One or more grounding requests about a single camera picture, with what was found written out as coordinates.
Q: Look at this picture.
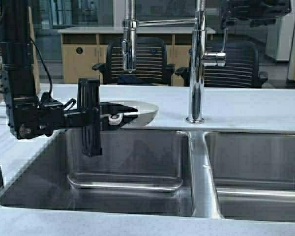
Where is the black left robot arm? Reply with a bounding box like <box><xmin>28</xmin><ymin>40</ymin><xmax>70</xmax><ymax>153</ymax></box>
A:
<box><xmin>0</xmin><ymin>0</ymin><xmax>138</xmax><ymax>156</ymax></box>

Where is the black office chair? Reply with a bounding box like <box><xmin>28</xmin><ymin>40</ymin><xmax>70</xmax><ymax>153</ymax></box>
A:
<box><xmin>175</xmin><ymin>40</ymin><xmax>268</xmax><ymax>89</ymax></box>
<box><xmin>92</xmin><ymin>36</ymin><xmax>175</xmax><ymax>86</ymax></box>

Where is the chrome kitchen faucet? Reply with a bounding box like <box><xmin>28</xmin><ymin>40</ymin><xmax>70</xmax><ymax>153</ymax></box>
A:
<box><xmin>122</xmin><ymin>0</ymin><xmax>226</xmax><ymax>124</ymax></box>

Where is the black office chair right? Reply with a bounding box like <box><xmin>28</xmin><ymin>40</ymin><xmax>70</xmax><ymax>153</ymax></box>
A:
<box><xmin>175</xmin><ymin>40</ymin><xmax>268</xmax><ymax>89</ymax></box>

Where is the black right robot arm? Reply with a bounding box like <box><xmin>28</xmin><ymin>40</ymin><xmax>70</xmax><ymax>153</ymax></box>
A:
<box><xmin>122</xmin><ymin>0</ymin><xmax>291</xmax><ymax>124</ymax></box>

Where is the stainless steel double sink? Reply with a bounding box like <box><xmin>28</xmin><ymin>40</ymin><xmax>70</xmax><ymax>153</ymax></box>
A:
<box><xmin>0</xmin><ymin>129</ymin><xmax>295</xmax><ymax>223</ymax></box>

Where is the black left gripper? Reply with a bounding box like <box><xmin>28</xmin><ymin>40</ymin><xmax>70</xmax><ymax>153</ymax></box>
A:
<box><xmin>36</xmin><ymin>78</ymin><xmax>138</xmax><ymax>156</ymax></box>

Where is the white frying pan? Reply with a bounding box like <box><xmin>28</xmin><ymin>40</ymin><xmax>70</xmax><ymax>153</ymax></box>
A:
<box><xmin>109</xmin><ymin>100</ymin><xmax>159</xmax><ymax>126</ymax></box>

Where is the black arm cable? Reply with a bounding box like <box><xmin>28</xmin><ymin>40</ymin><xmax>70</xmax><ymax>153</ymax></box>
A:
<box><xmin>29</xmin><ymin>36</ymin><xmax>54</xmax><ymax>98</ymax></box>

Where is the black office chair left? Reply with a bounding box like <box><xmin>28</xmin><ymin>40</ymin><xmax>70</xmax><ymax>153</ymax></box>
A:
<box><xmin>92</xmin><ymin>36</ymin><xmax>175</xmax><ymax>86</ymax></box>

